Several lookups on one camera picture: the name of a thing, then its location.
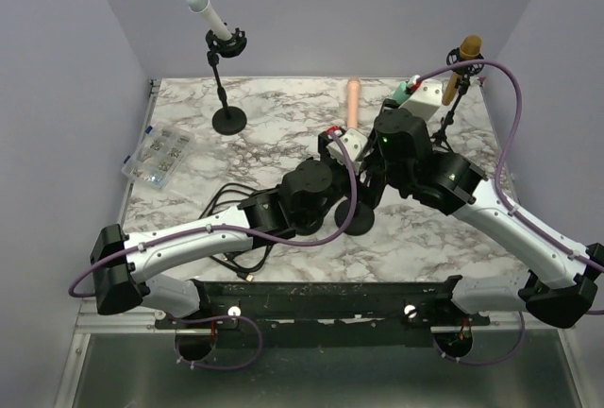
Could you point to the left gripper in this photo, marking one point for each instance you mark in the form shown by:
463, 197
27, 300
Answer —
323, 143

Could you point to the black round-base clamp stand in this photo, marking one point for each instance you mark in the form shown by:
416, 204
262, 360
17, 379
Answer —
363, 217

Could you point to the pink microphone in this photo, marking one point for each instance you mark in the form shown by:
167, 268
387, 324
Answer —
353, 101

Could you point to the green microphone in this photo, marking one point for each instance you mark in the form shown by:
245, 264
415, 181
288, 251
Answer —
402, 93

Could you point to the gold microphone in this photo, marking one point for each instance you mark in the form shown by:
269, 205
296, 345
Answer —
469, 49

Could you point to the black round-base clip stand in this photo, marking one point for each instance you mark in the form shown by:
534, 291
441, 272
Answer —
303, 227

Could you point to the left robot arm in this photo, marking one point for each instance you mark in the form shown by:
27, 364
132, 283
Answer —
130, 270

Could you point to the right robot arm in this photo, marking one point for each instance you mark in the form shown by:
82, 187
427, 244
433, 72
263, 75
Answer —
559, 286

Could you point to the white microphone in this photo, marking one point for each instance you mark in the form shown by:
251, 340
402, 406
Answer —
205, 9

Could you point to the clear plastic screw box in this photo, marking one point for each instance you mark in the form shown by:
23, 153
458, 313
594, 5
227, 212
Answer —
158, 155

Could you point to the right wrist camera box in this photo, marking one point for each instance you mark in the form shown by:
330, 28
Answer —
424, 98

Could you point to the black tripod shock-mount stand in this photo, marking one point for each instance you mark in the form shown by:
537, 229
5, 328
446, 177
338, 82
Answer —
439, 137

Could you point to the black round-base shock-mount stand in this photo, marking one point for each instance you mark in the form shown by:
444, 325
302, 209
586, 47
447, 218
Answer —
229, 120

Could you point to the black front mounting rail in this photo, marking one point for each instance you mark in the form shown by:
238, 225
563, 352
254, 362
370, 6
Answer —
324, 314

